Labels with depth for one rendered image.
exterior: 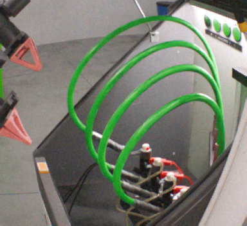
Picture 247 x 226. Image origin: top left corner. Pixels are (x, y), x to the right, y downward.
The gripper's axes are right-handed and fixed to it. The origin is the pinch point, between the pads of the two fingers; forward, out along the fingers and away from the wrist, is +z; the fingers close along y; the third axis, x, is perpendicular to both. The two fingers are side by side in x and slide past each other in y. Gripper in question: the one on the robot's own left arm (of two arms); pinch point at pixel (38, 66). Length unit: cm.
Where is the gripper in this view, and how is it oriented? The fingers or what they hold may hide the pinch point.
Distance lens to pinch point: 96.0
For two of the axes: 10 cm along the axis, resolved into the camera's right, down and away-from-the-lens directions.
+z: 7.1, 6.9, 1.5
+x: -7.0, 7.2, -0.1
